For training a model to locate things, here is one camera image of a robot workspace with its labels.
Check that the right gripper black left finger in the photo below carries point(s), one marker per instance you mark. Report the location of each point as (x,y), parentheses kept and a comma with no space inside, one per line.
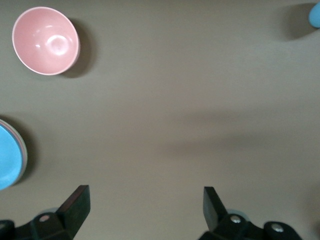
(76,207)

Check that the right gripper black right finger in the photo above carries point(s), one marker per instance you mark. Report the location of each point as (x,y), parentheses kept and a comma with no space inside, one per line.
(212,207)

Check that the light blue cup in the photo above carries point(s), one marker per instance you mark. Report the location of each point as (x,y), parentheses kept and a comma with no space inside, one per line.
(315,15)

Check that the blue shallow bowl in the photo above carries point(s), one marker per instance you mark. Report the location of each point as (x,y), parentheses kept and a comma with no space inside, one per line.
(8,157)

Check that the pink deep bowl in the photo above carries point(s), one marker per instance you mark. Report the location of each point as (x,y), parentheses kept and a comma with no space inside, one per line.
(45,40)

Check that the beige shallow bowl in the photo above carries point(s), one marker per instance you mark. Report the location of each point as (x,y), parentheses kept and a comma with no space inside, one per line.
(20,137)

